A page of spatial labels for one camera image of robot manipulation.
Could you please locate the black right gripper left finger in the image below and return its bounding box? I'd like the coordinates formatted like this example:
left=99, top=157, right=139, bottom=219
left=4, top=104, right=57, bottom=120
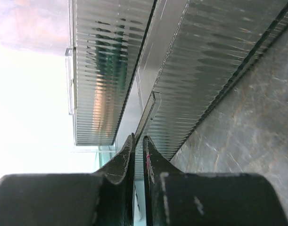
left=0, top=134, right=135, bottom=226

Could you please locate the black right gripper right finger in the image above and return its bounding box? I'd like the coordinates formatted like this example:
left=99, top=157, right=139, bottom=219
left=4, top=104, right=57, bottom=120
left=142, top=136, right=288, bottom=226

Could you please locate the clear smoky plastic container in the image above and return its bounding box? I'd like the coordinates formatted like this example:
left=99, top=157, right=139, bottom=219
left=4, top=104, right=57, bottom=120
left=66, top=0, right=288, bottom=180

